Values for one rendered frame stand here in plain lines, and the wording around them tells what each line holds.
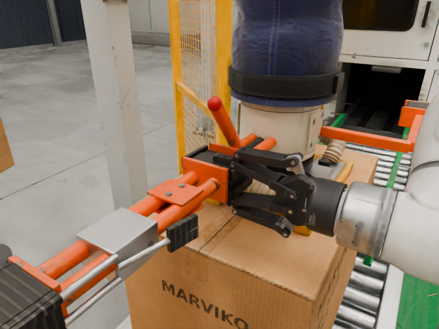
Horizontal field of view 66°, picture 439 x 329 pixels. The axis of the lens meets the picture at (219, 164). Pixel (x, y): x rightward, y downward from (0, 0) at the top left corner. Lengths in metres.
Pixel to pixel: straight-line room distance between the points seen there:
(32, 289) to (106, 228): 0.11
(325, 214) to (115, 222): 0.26
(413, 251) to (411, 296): 1.80
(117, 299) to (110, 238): 1.64
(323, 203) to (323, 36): 0.32
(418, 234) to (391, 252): 0.04
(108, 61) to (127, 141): 0.39
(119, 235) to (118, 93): 1.31
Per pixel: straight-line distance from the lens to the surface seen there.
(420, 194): 0.46
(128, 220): 0.42
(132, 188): 1.86
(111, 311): 1.99
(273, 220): 0.53
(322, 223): 0.46
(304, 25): 0.63
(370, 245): 0.45
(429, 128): 0.52
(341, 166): 0.88
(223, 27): 1.32
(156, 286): 0.73
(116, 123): 1.73
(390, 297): 1.29
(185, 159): 0.54
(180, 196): 0.46
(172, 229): 0.40
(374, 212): 0.44
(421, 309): 2.19
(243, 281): 0.58
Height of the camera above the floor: 1.46
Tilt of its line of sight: 26 degrees down
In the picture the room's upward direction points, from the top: straight up
